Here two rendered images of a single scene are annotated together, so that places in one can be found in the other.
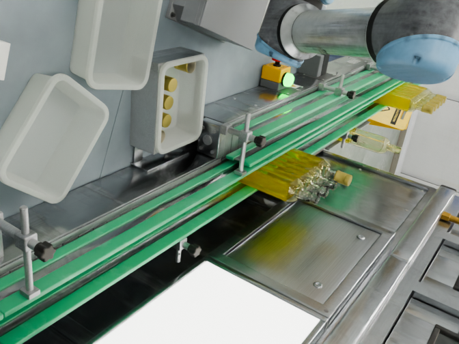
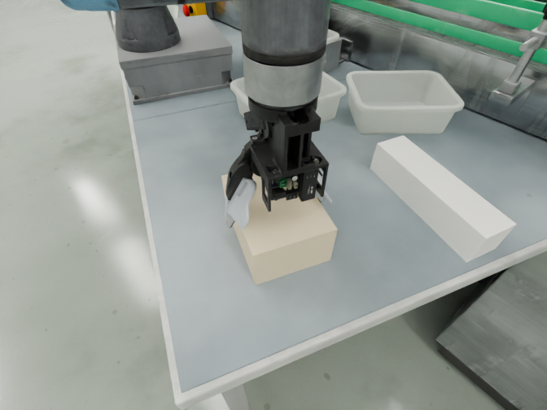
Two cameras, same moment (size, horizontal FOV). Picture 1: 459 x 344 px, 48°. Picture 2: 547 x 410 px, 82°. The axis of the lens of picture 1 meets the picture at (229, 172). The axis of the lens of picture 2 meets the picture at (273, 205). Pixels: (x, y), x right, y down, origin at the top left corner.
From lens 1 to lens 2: 0.53 m
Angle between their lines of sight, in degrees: 21
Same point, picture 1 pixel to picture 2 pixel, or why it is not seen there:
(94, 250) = (474, 14)
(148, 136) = (330, 50)
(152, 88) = not seen: hidden behind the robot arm
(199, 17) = (225, 50)
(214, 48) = not seen: hidden behind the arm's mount
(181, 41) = (239, 71)
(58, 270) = (514, 23)
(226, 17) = (205, 35)
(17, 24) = (343, 157)
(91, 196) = (404, 61)
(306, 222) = not seen: outside the picture
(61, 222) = (449, 61)
